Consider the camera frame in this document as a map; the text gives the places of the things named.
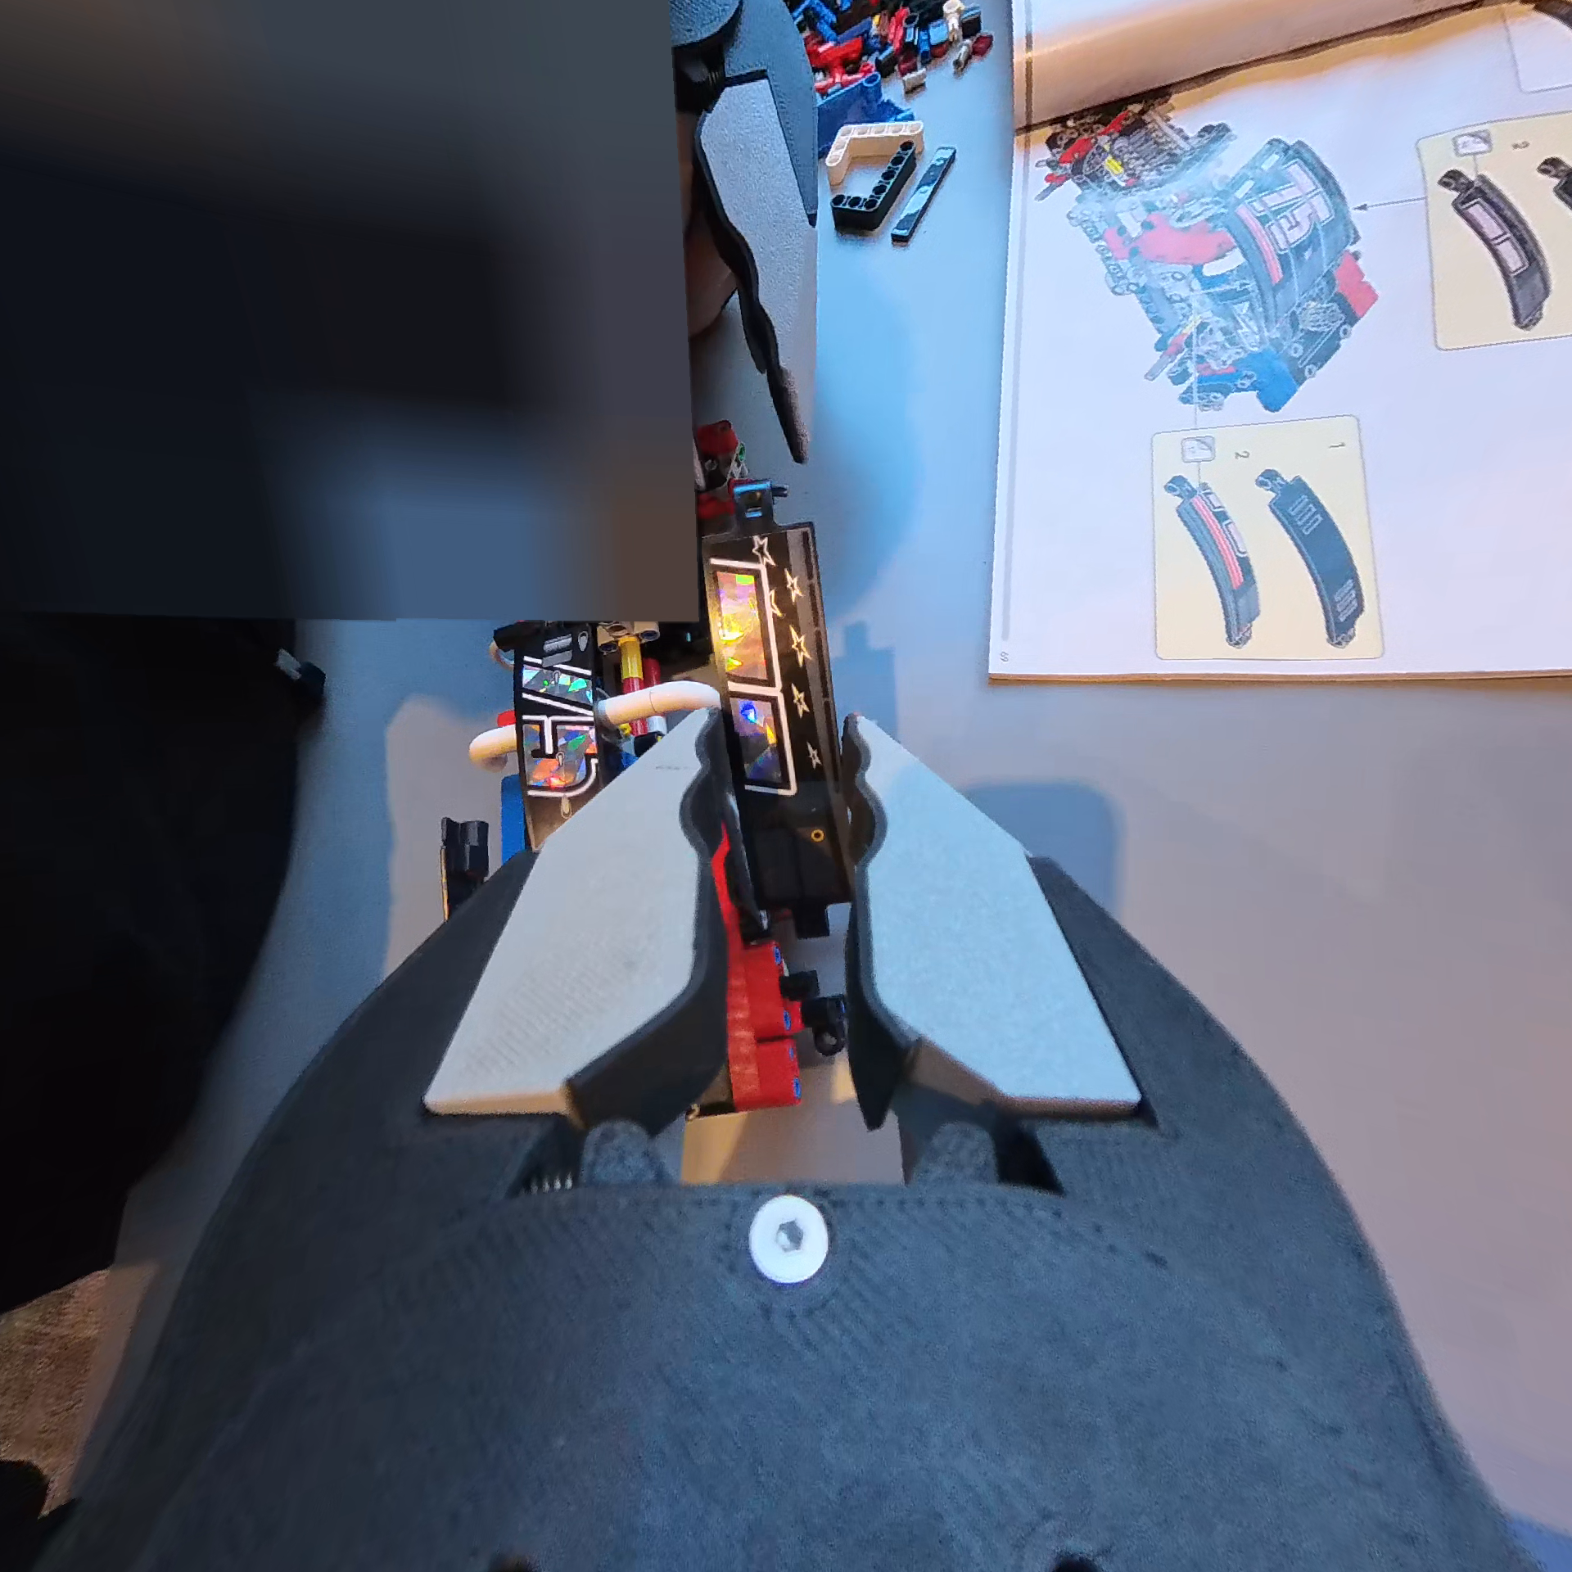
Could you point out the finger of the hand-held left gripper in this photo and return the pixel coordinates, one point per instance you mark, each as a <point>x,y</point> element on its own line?
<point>780,183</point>

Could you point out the toy brick car model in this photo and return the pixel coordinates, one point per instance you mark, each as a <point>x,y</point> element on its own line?
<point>761,1030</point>

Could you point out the black starred brick panel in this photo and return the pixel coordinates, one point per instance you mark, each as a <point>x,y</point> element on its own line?
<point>798,616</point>

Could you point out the pile of loose toy bricks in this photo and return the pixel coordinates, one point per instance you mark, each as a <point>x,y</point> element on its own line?
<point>862,50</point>

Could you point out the open instruction booklet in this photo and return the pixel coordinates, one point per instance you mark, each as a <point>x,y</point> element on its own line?
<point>1103,551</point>

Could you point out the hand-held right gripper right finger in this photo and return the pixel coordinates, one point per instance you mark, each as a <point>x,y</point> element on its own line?
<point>983,984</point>

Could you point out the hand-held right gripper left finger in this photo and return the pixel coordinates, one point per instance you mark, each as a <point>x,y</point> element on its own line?
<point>590,969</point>

